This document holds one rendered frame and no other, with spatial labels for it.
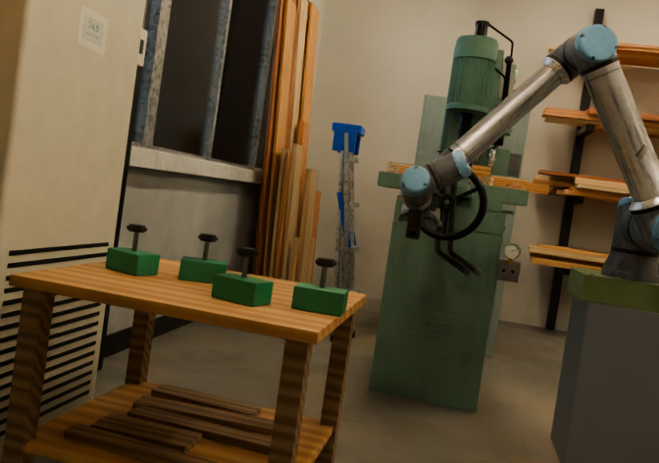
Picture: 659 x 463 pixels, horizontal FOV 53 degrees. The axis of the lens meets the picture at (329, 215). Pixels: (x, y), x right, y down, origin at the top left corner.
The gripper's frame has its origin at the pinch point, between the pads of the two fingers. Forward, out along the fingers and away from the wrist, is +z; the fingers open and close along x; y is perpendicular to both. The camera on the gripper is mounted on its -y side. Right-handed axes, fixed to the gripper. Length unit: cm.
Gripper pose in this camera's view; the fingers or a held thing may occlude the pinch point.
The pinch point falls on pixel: (419, 225)
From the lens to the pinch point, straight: 234.7
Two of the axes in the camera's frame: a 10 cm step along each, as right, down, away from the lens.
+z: 1.8, 3.4, 9.2
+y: 2.2, -9.3, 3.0
